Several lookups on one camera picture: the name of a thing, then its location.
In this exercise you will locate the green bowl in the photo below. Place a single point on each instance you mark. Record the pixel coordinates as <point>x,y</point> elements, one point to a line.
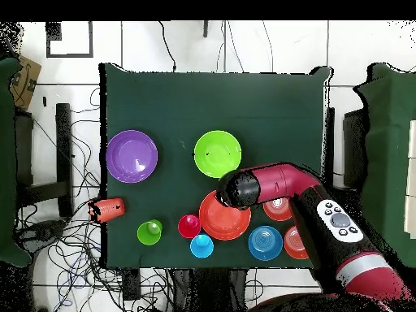
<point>214,152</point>

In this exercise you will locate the wide orange bowl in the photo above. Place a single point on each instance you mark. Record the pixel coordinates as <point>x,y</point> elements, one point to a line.
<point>221,221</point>

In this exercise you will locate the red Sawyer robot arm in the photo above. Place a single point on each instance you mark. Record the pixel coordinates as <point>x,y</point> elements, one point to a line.
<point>286,182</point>

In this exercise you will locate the red cup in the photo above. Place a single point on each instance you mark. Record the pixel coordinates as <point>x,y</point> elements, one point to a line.
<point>187,227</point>

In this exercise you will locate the dark green tablecloth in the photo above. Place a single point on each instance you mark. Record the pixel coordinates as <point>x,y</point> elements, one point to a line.
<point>227,104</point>

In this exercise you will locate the blue cup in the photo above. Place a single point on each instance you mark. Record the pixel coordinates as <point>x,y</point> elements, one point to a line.
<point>196,248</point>

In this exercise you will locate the small orange bowl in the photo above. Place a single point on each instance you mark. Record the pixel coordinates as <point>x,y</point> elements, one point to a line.
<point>278,209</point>
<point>294,243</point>

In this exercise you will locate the purple bowl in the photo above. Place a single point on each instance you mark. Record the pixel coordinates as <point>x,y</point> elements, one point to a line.
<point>130,156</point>

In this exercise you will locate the green cup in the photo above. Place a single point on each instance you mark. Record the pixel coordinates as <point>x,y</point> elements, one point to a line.
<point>144,235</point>

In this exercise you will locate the blue bowl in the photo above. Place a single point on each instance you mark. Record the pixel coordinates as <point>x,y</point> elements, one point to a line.
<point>263,243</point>

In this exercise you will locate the orange cup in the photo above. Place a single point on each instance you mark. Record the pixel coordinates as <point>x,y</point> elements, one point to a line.
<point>109,209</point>

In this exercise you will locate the black power strip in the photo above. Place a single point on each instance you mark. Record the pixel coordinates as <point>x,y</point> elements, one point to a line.
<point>131,286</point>

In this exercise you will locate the black chair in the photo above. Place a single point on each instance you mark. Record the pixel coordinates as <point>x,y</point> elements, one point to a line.
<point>354,146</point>

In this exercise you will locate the black caster base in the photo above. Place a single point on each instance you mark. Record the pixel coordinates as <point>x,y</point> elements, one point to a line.
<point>45,231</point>

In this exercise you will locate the green cloth side table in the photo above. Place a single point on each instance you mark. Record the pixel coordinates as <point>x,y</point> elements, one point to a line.
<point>386,146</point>
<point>6,162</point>

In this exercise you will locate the cardboard box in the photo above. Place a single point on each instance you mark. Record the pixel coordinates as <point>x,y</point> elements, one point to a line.
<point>26,84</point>

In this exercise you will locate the white boxes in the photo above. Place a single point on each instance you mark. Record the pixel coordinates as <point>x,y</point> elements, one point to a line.
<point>412,175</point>

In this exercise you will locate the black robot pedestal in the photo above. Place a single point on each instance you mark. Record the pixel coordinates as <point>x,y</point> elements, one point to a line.
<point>208,292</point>

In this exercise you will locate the black post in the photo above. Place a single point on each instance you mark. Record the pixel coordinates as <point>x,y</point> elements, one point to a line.
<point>205,29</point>

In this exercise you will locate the black metal leg frame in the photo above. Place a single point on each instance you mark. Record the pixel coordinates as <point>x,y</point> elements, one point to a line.
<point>64,146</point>

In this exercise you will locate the black square floor frame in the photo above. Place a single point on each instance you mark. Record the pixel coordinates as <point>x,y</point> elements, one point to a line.
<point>70,56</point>

